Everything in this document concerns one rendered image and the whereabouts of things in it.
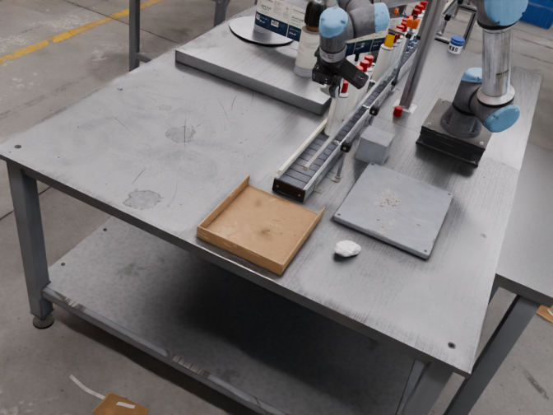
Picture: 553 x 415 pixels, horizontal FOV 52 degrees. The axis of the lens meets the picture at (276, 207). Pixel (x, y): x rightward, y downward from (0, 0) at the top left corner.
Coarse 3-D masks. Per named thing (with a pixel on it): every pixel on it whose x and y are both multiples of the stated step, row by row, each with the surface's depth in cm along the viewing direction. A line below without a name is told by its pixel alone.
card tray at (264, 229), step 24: (240, 192) 175; (264, 192) 177; (216, 216) 164; (240, 216) 166; (264, 216) 168; (288, 216) 169; (312, 216) 171; (216, 240) 154; (240, 240) 158; (264, 240) 159; (288, 240) 161; (264, 264) 151
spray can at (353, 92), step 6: (348, 90) 203; (354, 90) 202; (348, 96) 204; (354, 96) 204; (348, 102) 205; (354, 102) 206; (348, 108) 207; (354, 108) 208; (348, 114) 208; (342, 120) 210
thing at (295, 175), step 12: (372, 84) 239; (384, 84) 241; (372, 96) 230; (348, 132) 205; (312, 144) 194; (336, 144) 196; (300, 156) 187; (312, 156) 188; (324, 156) 189; (288, 168) 181; (300, 168) 182; (312, 168) 183; (288, 180) 175; (300, 180) 177
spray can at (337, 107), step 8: (344, 80) 189; (344, 88) 189; (344, 96) 190; (336, 104) 192; (344, 104) 192; (336, 112) 193; (328, 120) 197; (336, 120) 195; (328, 128) 198; (336, 128) 197; (328, 136) 199
